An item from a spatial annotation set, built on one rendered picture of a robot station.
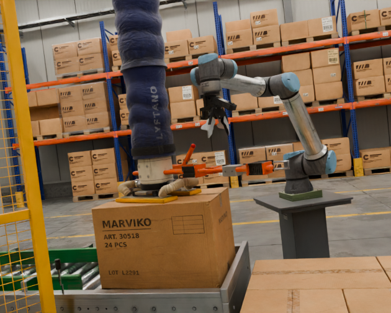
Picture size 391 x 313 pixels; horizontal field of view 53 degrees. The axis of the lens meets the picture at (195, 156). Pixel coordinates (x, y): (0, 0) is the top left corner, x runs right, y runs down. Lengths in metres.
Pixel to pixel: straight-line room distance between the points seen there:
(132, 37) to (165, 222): 0.88
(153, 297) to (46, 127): 8.85
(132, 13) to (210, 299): 1.33
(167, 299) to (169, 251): 0.22
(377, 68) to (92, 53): 6.42
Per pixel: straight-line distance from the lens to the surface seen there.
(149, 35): 1.98
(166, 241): 1.85
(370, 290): 1.80
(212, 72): 1.74
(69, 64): 10.17
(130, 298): 1.83
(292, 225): 2.68
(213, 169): 1.75
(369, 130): 10.67
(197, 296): 1.73
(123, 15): 2.01
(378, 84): 9.43
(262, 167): 1.62
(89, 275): 2.35
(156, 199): 1.84
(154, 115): 1.91
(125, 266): 1.98
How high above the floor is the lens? 1.23
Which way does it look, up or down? 3 degrees down
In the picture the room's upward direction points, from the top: 7 degrees counter-clockwise
